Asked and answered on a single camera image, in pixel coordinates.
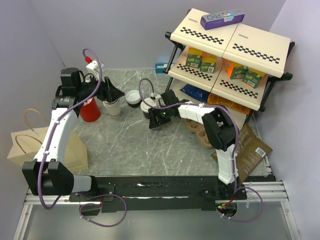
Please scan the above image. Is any stack of paper cups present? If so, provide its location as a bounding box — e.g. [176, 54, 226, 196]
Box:
[103, 98, 121, 118]

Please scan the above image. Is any brown coffee bean pouch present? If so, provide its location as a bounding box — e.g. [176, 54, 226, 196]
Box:
[211, 123, 272, 185]

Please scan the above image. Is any white plastic cup lid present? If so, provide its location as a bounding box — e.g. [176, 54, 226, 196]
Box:
[141, 97, 155, 108]

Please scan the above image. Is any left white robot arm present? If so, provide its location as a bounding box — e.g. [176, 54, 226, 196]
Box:
[22, 67, 125, 201]

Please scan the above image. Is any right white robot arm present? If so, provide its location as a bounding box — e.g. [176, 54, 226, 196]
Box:
[140, 90, 240, 199]

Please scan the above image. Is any orange box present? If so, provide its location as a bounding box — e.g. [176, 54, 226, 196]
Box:
[222, 58, 244, 76]

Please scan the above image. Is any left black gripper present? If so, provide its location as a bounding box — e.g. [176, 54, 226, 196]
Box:
[76, 71, 124, 103]

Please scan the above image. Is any blue snack bag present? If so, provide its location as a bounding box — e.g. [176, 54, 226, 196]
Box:
[180, 84, 210, 103]

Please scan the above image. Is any green yellow carton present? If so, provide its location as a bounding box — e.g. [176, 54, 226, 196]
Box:
[185, 46, 203, 69]
[199, 52, 217, 73]

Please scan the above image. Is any kraft paper bag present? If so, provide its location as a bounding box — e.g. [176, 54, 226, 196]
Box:
[6, 108, 89, 172]

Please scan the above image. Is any stack of cup lids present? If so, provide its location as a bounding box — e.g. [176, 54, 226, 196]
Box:
[125, 89, 142, 108]

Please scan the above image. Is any purple box on shelf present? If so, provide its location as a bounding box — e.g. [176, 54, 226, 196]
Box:
[200, 9, 245, 30]

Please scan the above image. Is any aluminium rail frame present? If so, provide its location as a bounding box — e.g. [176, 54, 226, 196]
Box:
[12, 181, 81, 240]

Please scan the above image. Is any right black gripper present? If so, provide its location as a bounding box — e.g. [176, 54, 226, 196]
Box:
[148, 104, 172, 129]

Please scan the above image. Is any orange snack bag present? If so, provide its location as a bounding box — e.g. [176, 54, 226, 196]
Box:
[207, 93, 251, 115]

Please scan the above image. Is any red cup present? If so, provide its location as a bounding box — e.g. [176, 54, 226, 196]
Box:
[79, 97, 101, 123]

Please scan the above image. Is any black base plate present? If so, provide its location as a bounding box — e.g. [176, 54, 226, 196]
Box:
[69, 176, 247, 213]

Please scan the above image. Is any beige checkered shelf rack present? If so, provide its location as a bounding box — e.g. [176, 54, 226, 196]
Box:
[163, 8, 295, 124]

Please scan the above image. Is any pulp cup carrier tray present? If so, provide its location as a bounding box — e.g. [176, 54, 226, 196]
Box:
[183, 119, 213, 149]

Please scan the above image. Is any blue small box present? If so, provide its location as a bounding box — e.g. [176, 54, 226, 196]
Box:
[155, 63, 168, 74]

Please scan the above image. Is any black paper coffee cup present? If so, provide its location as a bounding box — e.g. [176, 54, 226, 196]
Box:
[140, 102, 150, 116]

